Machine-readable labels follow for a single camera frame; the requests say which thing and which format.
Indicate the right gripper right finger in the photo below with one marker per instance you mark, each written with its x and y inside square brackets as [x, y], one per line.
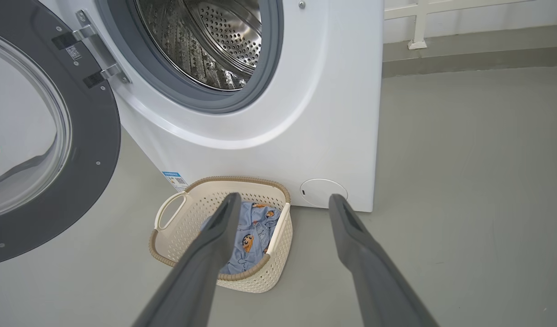
[373, 281]

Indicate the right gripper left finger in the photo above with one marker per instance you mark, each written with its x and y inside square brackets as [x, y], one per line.
[196, 272]

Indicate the blue cartoon print clothes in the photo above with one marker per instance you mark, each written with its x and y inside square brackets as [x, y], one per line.
[255, 236]

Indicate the black round glass washer door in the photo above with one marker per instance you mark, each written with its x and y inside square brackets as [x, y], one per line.
[96, 150]

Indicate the cream perforated laundry basket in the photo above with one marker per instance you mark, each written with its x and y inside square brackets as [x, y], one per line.
[183, 227]

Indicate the white front-load washing machine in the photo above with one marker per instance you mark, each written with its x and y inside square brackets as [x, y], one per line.
[305, 113]

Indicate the grey rubber door gasket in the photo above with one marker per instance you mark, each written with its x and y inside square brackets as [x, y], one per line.
[269, 68]

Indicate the silver metal door hinge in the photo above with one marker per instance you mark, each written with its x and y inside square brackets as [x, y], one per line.
[101, 50]

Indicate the blue white energy label sticker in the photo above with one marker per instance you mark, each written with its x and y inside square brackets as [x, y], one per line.
[174, 180]

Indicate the round white filter cover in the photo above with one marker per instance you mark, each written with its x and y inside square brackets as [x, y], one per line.
[321, 190]

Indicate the perforated steel washer drum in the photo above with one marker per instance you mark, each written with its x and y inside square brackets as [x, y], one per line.
[214, 41]

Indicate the small white code label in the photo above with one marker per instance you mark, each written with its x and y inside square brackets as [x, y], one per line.
[74, 52]

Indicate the white metal railing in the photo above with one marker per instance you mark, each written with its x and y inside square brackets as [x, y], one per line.
[419, 22]

